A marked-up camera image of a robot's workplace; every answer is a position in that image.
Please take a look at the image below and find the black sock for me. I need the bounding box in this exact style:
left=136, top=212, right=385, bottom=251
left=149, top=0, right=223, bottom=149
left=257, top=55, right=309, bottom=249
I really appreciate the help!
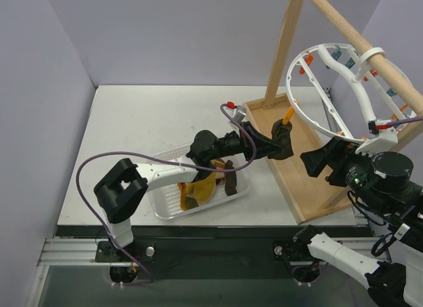
left=268, top=119, right=294, bottom=160
left=225, top=160, right=237, bottom=196

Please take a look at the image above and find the orange clip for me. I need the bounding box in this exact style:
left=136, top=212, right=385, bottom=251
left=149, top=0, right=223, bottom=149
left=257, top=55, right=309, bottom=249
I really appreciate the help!
left=299, top=51, right=314, bottom=75
left=282, top=106, right=295, bottom=125

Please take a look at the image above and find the white round sock hanger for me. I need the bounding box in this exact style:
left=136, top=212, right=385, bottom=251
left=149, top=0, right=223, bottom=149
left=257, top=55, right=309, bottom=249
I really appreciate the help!
left=286, top=44, right=417, bottom=143

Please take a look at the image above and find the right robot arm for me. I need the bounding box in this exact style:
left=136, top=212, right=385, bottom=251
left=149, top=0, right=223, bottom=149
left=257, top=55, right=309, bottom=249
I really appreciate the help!
left=293, top=137, right=422, bottom=306

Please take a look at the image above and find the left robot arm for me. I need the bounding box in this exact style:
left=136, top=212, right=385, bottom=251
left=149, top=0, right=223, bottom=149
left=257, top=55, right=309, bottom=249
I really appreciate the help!
left=94, top=122, right=283, bottom=261

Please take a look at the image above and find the white plastic basket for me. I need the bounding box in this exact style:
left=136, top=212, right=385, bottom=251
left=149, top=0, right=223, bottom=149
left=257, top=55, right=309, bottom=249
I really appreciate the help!
left=147, top=141, right=252, bottom=221

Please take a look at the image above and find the orange clip top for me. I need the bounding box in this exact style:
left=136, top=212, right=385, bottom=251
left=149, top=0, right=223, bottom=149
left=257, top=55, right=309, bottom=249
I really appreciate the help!
left=299, top=51, right=314, bottom=75

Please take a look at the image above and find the wooden drying rack frame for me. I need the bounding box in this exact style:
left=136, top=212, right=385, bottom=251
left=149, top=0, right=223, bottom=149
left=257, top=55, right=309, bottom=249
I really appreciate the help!
left=245, top=0, right=422, bottom=224

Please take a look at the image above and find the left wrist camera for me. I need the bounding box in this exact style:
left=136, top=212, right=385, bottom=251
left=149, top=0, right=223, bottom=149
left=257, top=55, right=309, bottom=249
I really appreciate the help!
left=227, top=102, right=247, bottom=123

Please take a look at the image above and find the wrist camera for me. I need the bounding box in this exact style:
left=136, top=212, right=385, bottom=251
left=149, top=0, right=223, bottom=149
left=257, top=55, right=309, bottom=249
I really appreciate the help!
left=355, top=120, right=398, bottom=156
left=227, top=102, right=247, bottom=123

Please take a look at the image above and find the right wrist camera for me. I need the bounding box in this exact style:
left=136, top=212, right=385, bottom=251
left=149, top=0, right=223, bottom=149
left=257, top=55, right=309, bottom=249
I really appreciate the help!
left=355, top=120, right=398, bottom=156

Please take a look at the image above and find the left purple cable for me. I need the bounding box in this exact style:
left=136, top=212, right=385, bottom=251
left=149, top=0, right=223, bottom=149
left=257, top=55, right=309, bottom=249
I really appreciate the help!
left=75, top=102, right=258, bottom=285

